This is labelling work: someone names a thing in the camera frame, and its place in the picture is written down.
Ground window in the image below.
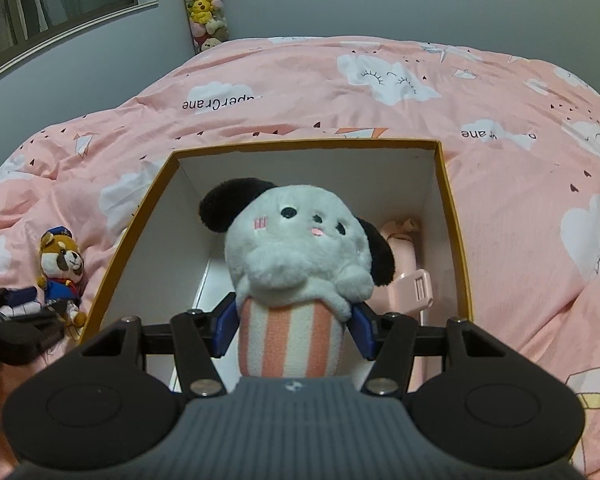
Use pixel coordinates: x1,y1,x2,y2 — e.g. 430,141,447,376
0,0,159,88

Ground pink cloud print blanket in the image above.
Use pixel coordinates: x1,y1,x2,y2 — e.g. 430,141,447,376
0,35,600,480

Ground blue yellow plush keychain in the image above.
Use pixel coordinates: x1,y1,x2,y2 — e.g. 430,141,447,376
36,226,89,343

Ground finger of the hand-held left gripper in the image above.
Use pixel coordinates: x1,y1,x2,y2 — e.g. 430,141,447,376
2,287,43,317
0,300,68,365

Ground white cardboard box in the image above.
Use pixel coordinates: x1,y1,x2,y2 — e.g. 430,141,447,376
80,137,476,396

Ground clear tube of plush toys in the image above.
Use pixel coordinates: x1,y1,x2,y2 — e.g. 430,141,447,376
171,0,230,55

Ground white striped plush dog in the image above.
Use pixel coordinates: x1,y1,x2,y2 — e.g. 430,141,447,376
198,176,397,380

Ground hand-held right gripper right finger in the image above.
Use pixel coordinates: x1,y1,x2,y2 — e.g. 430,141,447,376
347,302,511,397

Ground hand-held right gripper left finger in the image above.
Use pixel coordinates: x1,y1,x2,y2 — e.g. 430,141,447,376
82,292,238,398

